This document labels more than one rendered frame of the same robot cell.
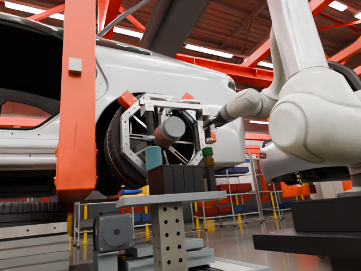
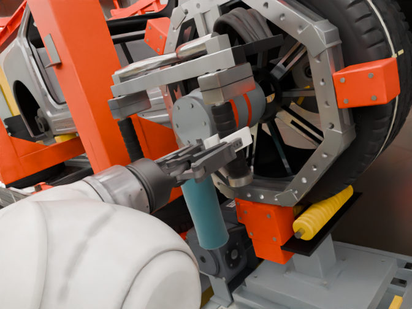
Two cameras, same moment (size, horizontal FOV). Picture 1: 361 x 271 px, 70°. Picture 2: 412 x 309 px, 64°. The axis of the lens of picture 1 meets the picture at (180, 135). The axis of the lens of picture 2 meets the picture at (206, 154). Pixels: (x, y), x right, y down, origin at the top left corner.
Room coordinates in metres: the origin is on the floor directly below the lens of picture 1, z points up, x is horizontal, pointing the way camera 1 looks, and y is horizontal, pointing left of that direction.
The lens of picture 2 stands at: (1.21, -0.70, 0.97)
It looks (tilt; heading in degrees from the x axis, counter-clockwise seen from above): 15 degrees down; 75
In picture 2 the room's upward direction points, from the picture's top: 16 degrees counter-clockwise
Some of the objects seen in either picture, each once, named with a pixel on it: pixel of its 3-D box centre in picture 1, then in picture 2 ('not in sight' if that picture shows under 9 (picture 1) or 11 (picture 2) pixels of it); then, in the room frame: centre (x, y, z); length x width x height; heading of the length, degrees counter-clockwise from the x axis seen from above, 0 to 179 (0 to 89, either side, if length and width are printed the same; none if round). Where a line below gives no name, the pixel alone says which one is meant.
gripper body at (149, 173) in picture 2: (222, 117); (159, 178); (1.25, -0.22, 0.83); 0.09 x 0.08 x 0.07; 26
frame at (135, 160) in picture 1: (164, 135); (238, 103); (1.54, 0.10, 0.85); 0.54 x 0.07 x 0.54; 115
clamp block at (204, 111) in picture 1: (202, 114); (227, 82); (1.43, -0.14, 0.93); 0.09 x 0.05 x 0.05; 25
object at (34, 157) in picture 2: not in sight; (46, 144); (0.69, 2.40, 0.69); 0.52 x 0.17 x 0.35; 25
